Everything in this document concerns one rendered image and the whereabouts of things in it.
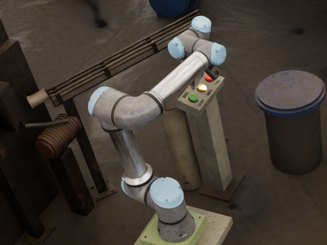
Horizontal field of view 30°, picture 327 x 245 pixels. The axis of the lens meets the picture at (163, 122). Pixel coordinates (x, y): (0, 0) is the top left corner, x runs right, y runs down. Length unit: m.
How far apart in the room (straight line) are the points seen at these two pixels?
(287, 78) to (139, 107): 1.10
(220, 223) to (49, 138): 0.86
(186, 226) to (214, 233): 0.14
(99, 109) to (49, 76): 2.18
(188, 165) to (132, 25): 1.82
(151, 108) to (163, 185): 0.39
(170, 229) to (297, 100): 0.86
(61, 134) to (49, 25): 2.17
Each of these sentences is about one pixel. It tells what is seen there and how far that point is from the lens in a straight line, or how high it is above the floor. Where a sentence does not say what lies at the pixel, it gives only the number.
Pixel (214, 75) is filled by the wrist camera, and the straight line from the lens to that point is 2.45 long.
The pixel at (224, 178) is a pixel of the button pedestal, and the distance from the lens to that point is 2.97.
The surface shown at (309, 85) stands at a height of 0.43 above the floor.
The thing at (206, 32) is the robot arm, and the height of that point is 0.96.
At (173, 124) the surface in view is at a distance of 2.77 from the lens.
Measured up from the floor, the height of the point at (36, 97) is 0.69.
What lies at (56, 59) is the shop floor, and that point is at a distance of 4.41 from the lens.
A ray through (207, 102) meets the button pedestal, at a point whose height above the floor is 0.57.
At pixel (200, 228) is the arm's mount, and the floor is 0.33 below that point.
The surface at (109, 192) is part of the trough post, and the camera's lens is 3.17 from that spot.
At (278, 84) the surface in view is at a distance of 2.90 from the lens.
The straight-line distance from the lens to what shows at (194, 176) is 3.00.
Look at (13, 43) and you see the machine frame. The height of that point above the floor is 0.87.
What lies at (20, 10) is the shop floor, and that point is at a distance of 5.28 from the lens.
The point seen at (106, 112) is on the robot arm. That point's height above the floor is 0.96.
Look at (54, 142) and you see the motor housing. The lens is 2.78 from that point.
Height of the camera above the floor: 2.15
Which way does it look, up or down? 38 degrees down
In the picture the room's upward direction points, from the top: 16 degrees counter-clockwise
